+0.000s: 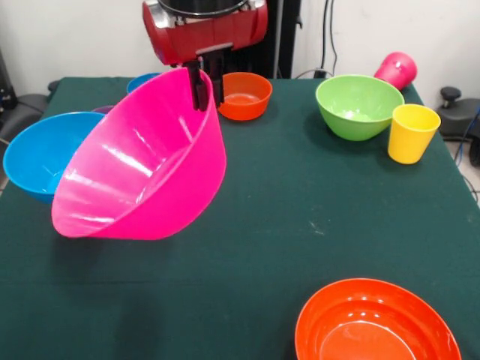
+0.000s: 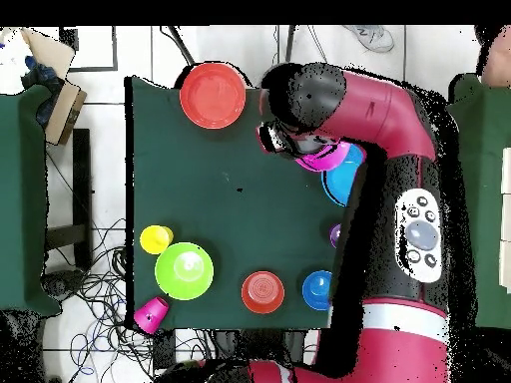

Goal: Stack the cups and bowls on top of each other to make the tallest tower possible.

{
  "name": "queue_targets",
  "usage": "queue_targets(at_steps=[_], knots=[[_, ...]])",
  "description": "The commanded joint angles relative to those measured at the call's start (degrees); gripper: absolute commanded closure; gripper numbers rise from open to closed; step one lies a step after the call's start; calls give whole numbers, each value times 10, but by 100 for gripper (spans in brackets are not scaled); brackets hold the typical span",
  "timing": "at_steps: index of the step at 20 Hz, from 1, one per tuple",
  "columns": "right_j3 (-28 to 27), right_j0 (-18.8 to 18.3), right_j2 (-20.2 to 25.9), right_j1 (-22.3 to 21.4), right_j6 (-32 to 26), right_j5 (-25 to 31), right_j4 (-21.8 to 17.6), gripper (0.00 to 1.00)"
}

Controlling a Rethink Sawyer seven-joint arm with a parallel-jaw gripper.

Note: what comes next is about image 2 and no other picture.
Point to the large pink bowl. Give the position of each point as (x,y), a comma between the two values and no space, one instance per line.
(327,159)

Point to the light blue bowl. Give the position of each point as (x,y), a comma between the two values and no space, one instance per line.
(341,183)

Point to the green bowl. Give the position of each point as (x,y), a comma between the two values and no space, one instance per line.
(183,271)

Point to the small dark blue bowl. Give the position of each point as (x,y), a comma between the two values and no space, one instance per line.
(315,290)

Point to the large shallow orange bowl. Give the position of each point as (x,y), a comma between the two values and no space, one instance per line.
(211,95)

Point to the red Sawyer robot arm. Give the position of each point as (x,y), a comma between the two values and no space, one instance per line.
(399,351)

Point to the dark green table cloth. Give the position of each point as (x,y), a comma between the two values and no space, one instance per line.
(191,179)

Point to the small orange bowl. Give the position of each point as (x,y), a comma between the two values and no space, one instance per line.
(263,291)

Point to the purple cup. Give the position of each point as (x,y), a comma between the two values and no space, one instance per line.
(335,235)

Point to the yellow cup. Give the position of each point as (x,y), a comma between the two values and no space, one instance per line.
(155,239)

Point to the pink cup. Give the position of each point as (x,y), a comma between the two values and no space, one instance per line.
(151,313)

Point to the person's shoe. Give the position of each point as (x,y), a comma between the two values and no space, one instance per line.
(373,38)

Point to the brown cardboard box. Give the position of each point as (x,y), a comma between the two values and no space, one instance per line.
(66,111)

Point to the green cloth covered table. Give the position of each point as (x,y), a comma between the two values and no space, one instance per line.
(20,199)
(489,179)

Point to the white boxes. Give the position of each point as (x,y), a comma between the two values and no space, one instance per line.
(507,219)

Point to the beige board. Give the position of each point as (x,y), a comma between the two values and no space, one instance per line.
(50,50)

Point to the person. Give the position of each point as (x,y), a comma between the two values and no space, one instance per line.
(499,60)

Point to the black stool frame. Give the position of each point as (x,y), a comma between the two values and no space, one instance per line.
(82,179)

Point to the black camera tripod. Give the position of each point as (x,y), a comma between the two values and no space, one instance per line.
(181,46)

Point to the black pedestal leg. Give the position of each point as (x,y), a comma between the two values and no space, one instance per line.
(60,283)

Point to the black floor frame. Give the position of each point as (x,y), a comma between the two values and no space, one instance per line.
(92,70)

